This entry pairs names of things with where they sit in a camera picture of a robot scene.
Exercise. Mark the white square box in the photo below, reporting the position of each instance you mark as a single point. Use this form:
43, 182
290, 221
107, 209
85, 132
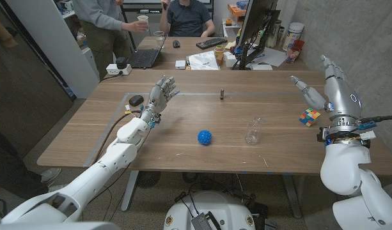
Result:
229, 60

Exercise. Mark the small white box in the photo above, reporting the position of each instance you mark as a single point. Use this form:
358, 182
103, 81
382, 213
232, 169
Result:
180, 64

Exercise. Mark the black laptop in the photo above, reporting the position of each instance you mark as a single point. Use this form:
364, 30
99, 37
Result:
144, 58

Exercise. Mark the flat white box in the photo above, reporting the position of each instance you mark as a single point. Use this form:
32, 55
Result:
262, 67

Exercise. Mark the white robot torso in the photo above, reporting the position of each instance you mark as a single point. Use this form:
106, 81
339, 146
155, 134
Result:
211, 206

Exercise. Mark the standing person in grey sweater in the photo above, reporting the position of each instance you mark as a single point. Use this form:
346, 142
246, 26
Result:
99, 28

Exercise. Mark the seated person in dark shirt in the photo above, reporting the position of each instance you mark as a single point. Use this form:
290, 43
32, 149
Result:
187, 19

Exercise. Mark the black computer monitor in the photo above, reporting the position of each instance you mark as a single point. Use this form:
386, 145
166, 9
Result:
256, 19

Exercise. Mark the orange box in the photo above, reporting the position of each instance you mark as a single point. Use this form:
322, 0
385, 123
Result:
235, 10

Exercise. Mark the white paper sheets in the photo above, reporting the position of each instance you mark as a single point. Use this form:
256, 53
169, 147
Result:
274, 57

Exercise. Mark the clear plastic bottle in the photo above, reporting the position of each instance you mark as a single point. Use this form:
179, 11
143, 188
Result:
254, 132

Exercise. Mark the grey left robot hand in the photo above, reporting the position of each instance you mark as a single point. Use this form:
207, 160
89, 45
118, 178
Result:
159, 97

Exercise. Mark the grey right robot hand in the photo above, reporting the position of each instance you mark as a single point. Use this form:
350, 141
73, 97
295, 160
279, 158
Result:
342, 99

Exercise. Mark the white power strip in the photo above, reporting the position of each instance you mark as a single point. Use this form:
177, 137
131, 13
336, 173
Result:
112, 69

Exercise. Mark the brown lipstick tube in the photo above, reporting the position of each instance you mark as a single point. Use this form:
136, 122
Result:
221, 94

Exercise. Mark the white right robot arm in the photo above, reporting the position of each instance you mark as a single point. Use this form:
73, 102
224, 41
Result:
346, 166

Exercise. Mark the grey table leg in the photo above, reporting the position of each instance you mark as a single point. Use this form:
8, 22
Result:
291, 198
130, 191

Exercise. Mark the black power adapter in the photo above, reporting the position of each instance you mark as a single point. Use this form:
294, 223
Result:
121, 62

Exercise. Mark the black keyboard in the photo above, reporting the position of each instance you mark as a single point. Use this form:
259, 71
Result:
211, 42

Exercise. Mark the person in dark trousers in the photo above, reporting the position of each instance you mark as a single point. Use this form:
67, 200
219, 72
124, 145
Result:
10, 172

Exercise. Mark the blue spiky ball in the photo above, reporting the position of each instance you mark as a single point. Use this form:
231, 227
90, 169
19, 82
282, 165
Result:
204, 137

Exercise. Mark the clear plastic cup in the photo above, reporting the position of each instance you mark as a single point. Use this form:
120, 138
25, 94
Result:
159, 35

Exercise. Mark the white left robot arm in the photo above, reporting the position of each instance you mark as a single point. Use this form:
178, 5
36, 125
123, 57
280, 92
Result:
96, 174

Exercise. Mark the white plastic bag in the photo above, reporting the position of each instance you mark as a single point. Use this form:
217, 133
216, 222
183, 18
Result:
202, 60

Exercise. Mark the colourful stacked cups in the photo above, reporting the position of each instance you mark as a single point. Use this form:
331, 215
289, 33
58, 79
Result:
219, 52

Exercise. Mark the white paper cup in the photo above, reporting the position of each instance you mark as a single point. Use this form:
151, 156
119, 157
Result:
143, 19

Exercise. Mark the round black fan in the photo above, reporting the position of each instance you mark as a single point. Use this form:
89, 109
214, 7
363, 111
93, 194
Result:
148, 179

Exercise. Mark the black oval mouse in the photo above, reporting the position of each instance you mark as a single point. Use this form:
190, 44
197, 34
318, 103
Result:
136, 100

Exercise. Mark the colourful puzzle cube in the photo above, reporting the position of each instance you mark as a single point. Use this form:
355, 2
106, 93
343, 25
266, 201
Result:
309, 117

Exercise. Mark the white round canister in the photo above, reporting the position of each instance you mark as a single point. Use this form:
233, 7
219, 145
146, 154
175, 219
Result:
293, 35

